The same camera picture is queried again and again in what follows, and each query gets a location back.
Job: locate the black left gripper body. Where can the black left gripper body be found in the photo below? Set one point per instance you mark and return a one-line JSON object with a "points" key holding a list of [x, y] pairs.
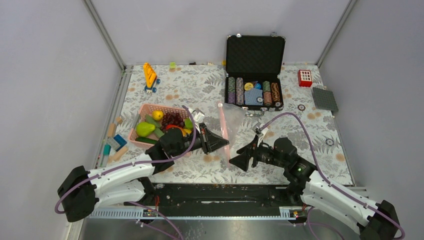
{"points": [[188, 141]]}

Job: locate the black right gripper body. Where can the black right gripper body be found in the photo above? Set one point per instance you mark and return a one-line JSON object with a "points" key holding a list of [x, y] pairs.
{"points": [[266, 155]]}

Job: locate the red orange mango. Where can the red orange mango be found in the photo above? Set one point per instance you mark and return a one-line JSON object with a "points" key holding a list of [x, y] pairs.
{"points": [[171, 126]]}

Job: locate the dark red grape bunch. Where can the dark red grape bunch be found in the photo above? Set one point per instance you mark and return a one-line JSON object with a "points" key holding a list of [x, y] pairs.
{"points": [[172, 118]]}

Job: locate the yellow lemon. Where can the yellow lemon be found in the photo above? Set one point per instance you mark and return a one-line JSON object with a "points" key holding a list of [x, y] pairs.
{"points": [[157, 115]]}

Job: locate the clear zip top bag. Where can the clear zip top bag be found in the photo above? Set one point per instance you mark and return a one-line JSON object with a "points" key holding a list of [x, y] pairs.
{"points": [[230, 118]]}

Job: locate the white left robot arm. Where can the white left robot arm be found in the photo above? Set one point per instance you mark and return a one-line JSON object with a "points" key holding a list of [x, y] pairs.
{"points": [[85, 190]]}

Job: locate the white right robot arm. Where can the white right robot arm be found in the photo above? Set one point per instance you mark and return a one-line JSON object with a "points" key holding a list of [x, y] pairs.
{"points": [[366, 217]]}

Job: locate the green cucumber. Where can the green cucumber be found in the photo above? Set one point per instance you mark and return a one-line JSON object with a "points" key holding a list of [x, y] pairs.
{"points": [[157, 131]]}

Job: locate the green pear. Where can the green pear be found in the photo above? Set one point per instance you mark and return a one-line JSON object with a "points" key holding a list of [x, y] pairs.
{"points": [[144, 129]]}

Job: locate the floral table mat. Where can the floral table mat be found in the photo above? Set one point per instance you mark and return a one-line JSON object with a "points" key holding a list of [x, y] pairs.
{"points": [[202, 86]]}

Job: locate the loose poker chip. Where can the loose poker chip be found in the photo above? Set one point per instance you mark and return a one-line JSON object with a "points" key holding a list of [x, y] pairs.
{"points": [[329, 142], [301, 107]]}

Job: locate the wooden block pile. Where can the wooden block pile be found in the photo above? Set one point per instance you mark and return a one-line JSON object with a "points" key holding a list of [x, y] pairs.
{"points": [[114, 145]]}

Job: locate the grey building baseplate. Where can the grey building baseplate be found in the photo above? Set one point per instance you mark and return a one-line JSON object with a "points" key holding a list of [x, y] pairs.
{"points": [[324, 99]]}

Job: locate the yellow toy cart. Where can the yellow toy cart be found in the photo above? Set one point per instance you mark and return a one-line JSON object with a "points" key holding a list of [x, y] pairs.
{"points": [[151, 78]]}

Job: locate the black poker chip case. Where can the black poker chip case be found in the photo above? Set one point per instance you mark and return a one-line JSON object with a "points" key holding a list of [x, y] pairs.
{"points": [[252, 70]]}

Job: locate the red grid toy block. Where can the red grid toy block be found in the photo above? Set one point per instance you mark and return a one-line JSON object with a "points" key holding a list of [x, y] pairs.
{"points": [[305, 78]]}

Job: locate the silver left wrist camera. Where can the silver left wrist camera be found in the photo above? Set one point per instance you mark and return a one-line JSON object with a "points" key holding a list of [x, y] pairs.
{"points": [[198, 115]]}

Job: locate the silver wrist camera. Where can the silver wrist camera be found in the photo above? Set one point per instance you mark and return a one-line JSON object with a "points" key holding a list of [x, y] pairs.
{"points": [[198, 115], [259, 130]]}

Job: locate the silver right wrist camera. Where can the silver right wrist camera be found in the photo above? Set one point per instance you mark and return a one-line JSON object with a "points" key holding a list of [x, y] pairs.
{"points": [[259, 130]]}

